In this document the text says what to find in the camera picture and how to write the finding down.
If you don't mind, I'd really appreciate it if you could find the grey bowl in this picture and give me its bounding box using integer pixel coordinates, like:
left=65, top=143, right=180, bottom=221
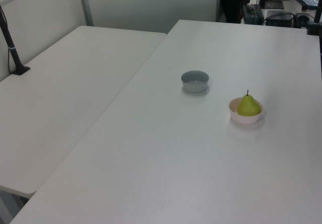
left=181, top=70, right=210, bottom=93

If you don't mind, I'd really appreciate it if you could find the black camera post with clamp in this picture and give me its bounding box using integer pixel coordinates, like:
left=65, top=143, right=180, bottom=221
left=306, top=4, right=322, bottom=36

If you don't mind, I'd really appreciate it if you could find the green pear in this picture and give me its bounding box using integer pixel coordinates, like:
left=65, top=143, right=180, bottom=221
left=237, top=90, right=262, bottom=117

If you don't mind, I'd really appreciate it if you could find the black and green tool case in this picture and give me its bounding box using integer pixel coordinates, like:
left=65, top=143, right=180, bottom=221
left=241, top=4, right=265, bottom=25

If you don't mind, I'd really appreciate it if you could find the pink bowl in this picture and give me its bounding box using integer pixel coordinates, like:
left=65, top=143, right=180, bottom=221
left=228, top=97, right=264, bottom=125

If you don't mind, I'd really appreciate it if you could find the grey metal partition post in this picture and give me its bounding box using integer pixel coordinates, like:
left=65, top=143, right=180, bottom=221
left=77, top=0, right=94, bottom=27

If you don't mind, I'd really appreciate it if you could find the black power adapter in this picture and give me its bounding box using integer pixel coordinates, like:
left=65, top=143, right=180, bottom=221
left=294, top=12, right=310, bottom=29

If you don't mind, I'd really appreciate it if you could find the black flat box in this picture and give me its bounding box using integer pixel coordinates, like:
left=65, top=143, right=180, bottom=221
left=265, top=10, right=295, bottom=28

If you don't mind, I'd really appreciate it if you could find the black camera pole with base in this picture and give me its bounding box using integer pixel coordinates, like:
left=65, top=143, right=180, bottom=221
left=0, top=5, right=31, bottom=76

